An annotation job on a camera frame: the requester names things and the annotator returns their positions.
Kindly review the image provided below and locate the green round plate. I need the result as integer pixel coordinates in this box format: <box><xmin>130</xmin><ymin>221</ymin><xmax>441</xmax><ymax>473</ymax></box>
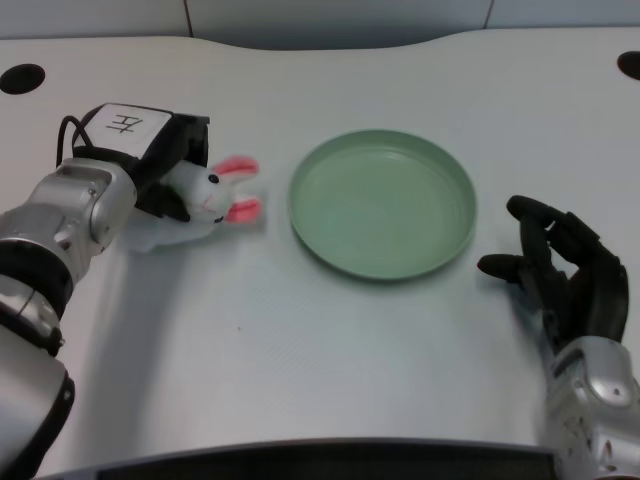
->
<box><xmin>288</xmin><ymin>129</ymin><xmax>478</xmax><ymax>282</ymax></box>

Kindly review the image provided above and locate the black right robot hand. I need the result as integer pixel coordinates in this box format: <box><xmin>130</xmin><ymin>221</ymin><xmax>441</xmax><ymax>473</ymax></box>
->
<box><xmin>477</xmin><ymin>195</ymin><xmax>630</xmax><ymax>351</ymax></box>

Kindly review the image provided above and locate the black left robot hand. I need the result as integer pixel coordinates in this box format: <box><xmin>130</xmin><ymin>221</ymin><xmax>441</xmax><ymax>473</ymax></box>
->
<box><xmin>72</xmin><ymin>103</ymin><xmax>211</xmax><ymax>223</ymax></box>

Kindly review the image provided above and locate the black round cable grommet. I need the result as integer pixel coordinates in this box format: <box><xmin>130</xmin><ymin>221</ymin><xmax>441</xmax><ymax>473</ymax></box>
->
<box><xmin>616</xmin><ymin>50</ymin><xmax>640</xmax><ymax>81</ymax></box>
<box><xmin>0</xmin><ymin>63</ymin><xmax>47</xmax><ymax>95</ymax></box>

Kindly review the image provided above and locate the black robot torso edge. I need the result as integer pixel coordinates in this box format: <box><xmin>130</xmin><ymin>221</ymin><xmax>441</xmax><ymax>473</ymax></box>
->
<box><xmin>49</xmin><ymin>438</ymin><xmax>559</xmax><ymax>480</ymax></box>

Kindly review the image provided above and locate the white plush rabbit doll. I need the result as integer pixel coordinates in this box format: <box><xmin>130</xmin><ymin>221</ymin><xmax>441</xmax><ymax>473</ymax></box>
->
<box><xmin>124</xmin><ymin>155</ymin><xmax>262</xmax><ymax>255</ymax></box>

